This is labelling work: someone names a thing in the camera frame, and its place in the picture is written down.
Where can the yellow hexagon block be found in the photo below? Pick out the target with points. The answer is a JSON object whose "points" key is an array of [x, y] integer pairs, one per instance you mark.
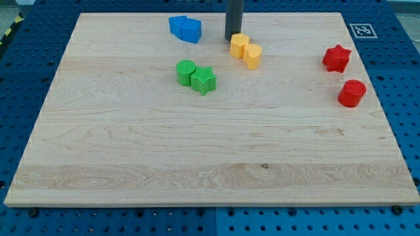
{"points": [[237, 43]]}

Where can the white fiducial marker tag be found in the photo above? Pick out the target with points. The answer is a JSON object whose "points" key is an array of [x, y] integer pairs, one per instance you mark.
{"points": [[363, 31]]}

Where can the yellow black hazard tape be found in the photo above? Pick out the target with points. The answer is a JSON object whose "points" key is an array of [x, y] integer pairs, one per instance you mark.
{"points": [[11, 31]]}

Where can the red star block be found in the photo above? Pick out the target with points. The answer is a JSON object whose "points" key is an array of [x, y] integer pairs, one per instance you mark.
{"points": [[336, 59]]}

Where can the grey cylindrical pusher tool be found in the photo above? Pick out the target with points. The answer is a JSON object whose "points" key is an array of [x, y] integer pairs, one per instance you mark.
{"points": [[233, 18]]}

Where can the wooden board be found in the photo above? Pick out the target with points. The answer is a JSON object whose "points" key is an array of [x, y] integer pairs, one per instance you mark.
{"points": [[117, 130]]}

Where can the yellow heart block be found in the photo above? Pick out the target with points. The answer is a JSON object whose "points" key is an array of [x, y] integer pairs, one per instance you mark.
{"points": [[252, 55]]}

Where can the blue pentagon block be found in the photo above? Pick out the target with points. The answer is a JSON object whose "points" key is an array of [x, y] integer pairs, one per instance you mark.
{"points": [[191, 30]]}

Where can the green star block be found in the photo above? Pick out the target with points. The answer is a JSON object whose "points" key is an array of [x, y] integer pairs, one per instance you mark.
{"points": [[203, 80]]}

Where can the red cylinder block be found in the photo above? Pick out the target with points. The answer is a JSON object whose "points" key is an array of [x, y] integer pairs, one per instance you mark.
{"points": [[351, 93]]}

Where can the blue cube block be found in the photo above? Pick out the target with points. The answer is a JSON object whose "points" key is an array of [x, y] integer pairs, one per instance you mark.
{"points": [[175, 24]]}

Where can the green cylinder block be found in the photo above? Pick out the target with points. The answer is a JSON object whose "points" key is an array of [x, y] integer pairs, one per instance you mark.
{"points": [[185, 69]]}

